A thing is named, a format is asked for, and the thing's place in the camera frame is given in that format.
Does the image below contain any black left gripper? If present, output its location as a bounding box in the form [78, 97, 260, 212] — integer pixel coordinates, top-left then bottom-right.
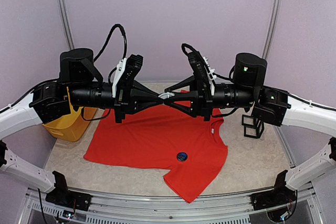
[68, 80, 164, 124]

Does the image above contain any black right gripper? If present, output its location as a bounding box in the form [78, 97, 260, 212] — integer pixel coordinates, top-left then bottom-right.
[164, 74, 256, 120]

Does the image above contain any blue brooch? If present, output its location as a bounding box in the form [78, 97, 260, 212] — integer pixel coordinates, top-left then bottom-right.
[158, 92, 175, 100]

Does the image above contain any red t-shirt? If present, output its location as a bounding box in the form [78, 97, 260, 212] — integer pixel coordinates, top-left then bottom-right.
[83, 105, 228, 203]

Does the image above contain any white round brooch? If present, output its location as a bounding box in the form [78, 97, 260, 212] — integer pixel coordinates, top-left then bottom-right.
[176, 152, 188, 162]

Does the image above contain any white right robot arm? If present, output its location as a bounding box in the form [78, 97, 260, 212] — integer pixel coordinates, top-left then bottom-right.
[160, 52, 335, 205]

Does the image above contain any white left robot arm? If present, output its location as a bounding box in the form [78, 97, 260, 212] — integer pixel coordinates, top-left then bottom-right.
[1, 48, 163, 138]

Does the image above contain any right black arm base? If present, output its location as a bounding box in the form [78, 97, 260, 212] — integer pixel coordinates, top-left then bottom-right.
[250, 170, 297, 210]

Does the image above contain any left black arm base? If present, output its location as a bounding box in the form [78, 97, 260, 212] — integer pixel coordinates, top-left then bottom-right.
[46, 171, 92, 211]

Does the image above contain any rear black display box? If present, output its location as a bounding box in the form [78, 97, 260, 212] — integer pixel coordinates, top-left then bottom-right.
[241, 114, 256, 127]

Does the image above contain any black display box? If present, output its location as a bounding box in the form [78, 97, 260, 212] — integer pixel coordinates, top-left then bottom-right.
[243, 119, 265, 139]
[241, 114, 256, 127]

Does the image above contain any front black display box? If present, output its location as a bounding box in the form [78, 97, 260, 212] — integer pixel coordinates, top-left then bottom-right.
[243, 119, 265, 139]

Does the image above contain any yellow plastic basket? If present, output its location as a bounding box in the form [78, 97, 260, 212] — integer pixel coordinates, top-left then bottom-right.
[44, 102, 90, 142]

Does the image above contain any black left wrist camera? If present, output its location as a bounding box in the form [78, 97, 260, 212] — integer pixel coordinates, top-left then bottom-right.
[112, 54, 143, 98]

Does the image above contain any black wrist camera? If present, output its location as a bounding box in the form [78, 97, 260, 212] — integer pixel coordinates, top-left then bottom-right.
[112, 54, 143, 98]
[181, 43, 215, 87]

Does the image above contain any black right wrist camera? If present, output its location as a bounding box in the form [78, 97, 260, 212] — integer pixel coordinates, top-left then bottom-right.
[181, 43, 215, 87]

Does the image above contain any aluminium front rail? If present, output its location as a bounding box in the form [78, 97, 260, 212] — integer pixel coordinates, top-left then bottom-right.
[18, 179, 323, 224]

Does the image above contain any right aluminium frame post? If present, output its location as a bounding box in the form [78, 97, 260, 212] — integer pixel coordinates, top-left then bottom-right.
[262, 0, 282, 60]

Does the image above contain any aluminium frame post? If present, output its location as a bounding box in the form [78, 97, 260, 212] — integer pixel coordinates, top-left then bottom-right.
[262, 0, 282, 60]
[57, 0, 75, 50]

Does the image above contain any left aluminium frame post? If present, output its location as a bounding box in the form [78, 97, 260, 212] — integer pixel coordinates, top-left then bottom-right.
[57, 0, 75, 50]

